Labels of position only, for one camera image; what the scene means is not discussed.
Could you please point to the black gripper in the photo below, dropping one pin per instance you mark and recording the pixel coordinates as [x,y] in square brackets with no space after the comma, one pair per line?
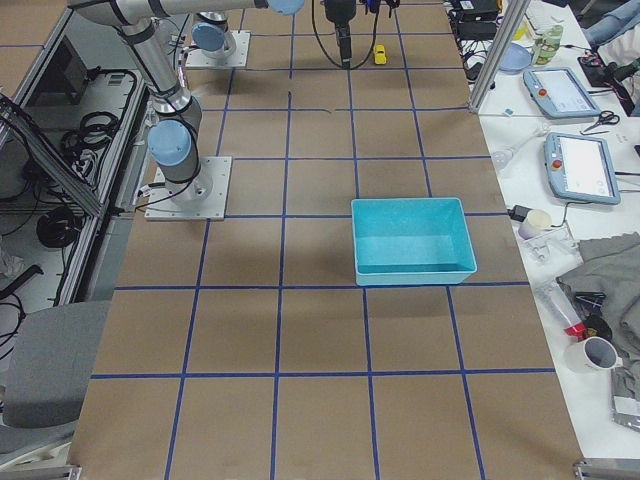
[338,11]

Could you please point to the cream paper cup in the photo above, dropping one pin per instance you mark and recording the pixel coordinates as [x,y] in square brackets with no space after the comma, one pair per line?
[535,223]

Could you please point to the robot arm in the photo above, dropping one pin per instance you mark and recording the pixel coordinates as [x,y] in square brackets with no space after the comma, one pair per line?
[219,20]
[173,141]

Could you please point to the lower teach pendant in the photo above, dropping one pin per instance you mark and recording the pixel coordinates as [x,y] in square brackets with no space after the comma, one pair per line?
[580,168]

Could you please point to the grey cloth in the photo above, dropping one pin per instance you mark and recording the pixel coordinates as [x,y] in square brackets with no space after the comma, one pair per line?
[611,266]

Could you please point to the yellow toy beetle car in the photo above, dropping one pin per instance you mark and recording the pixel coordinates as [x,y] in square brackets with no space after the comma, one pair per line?
[380,55]

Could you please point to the white mug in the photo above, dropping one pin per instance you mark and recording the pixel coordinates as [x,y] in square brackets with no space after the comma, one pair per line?
[594,354]

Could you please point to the grey chair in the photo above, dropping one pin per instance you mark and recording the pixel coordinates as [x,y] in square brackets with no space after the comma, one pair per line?
[48,376]

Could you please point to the blue plastic plate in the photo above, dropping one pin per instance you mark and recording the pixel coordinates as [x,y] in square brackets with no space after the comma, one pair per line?
[515,59]

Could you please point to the upper teach pendant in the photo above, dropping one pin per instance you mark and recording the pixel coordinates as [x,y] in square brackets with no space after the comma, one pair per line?
[559,94]

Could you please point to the teach pendant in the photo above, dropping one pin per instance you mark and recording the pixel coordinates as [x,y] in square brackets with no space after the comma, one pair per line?
[559,94]
[580,168]

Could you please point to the turquoise plastic bin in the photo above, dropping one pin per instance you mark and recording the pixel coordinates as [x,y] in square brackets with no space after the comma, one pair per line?
[411,241]

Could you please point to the aluminium frame post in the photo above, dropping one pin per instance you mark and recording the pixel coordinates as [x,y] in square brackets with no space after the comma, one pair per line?
[512,18]

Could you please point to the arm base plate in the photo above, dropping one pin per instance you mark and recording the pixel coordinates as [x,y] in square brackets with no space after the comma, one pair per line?
[214,49]
[204,198]

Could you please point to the black scissors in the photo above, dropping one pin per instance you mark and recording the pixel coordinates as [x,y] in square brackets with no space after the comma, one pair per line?
[606,117]

